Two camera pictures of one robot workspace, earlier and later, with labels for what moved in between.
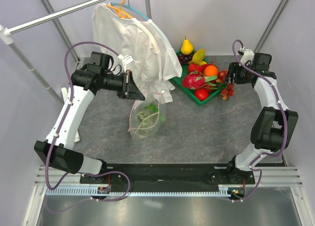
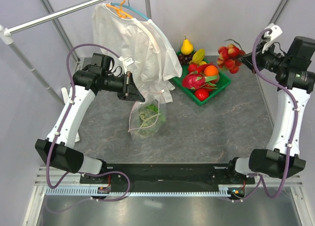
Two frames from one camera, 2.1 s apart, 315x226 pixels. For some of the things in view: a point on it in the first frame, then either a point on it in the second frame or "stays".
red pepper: [201, 67] stays
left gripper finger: [135, 93] stays
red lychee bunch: [227, 89] → [230, 57]
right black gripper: [235, 68] → [261, 56]
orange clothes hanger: [120, 12] stays
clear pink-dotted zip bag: [147, 116] stays
